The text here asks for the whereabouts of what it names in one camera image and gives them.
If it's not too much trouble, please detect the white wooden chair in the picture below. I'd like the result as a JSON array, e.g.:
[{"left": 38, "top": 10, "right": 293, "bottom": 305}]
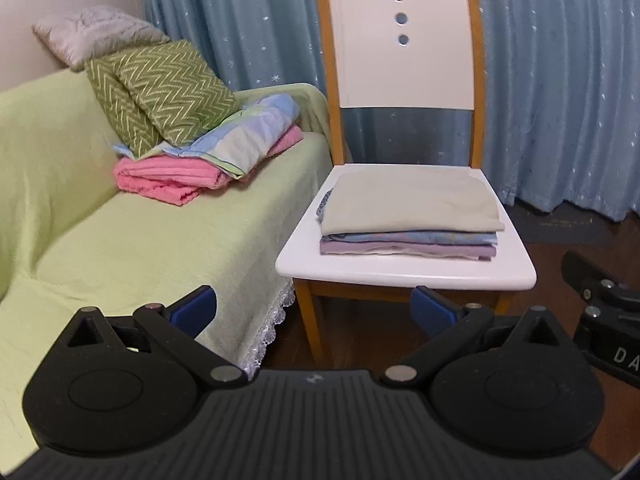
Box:
[{"left": 276, "top": 0, "right": 537, "bottom": 368}]

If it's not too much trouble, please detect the pink folded towel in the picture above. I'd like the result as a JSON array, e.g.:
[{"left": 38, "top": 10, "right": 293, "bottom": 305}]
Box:
[{"left": 114, "top": 126, "right": 303, "bottom": 206}]

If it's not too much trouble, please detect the light blue folded blanket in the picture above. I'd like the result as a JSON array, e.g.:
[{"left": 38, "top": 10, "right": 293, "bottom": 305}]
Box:
[{"left": 113, "top": 93, "right": 300, "bottom": 180}]

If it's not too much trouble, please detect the purple folded garment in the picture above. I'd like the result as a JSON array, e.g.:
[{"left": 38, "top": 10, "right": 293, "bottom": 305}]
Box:
[{"left": 320, "top": 240, "right": 497, "bottom": 260}]

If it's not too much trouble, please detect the grey textured pillow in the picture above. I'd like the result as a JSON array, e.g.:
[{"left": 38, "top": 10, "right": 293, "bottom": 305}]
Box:
[{"left": 32, "top": 6, "right": 170, "bottom": 72}]

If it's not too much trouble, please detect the blue star curtain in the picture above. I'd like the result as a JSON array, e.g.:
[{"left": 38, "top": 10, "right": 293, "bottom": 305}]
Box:
[{"left": 143, "top": 0, "right": 639, "bottom": 221}]

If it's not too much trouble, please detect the green chevron cushion front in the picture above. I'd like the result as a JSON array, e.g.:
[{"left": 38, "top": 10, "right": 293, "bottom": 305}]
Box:
[{"left": 113, "top": 40, "right": 240, "bottom": 148}]

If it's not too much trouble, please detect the light green sofa cover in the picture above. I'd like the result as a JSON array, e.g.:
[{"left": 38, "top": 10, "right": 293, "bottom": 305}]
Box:
[{"left": 1, "top": 70, "right": 332, "bottom": 471}]

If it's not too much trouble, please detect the green chevron cushion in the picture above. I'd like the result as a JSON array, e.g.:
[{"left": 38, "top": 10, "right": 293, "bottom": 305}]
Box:
[
  {"left": 113, "top": 40, "right": 240, "bottom": 148},
  {"left": 86, "top": 56, "right": 162, "bottom": 158}
]

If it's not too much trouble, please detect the light grey garment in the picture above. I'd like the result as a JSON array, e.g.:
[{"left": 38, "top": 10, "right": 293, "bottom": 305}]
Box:
[{"left": 320, "top": 166, "right": 504, "bottom": 235}]

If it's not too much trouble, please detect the blue folded garment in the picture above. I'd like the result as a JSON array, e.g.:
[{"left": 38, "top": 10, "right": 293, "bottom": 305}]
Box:
[{"left": 314, "top": 187, "right": 499, "bottom": 248}]

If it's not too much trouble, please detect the green chevron cushion back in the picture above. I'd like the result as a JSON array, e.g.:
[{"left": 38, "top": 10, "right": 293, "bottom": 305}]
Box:
[{"left": 86, "top": 56, "right": 162, "bottom": 158}]

